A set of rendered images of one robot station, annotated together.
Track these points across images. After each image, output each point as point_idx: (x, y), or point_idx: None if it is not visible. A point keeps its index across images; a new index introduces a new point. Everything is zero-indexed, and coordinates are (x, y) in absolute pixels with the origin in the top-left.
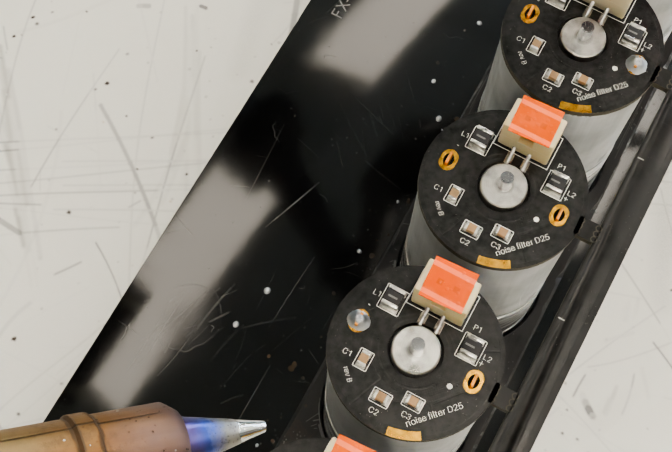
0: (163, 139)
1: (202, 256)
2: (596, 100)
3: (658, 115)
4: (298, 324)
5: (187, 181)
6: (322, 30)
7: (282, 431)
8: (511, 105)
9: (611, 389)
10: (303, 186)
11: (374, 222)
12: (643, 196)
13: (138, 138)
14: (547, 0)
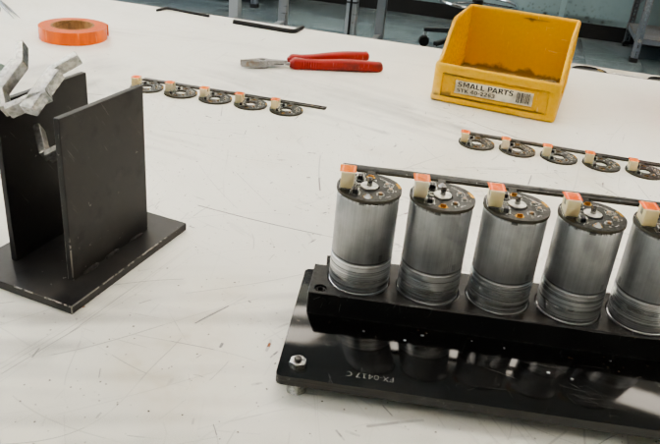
0: None
1: (554, 398)
2: (464, 192)
3: (457, 181)
4: (552, 360)
5: (510, 443)
6: (405, 383)
7: (597, 355)
8: (467, 228)
9: None
10: (490, 371)
11: (487, 346)
12: (489, 182)
13: None
14: (433, 203)
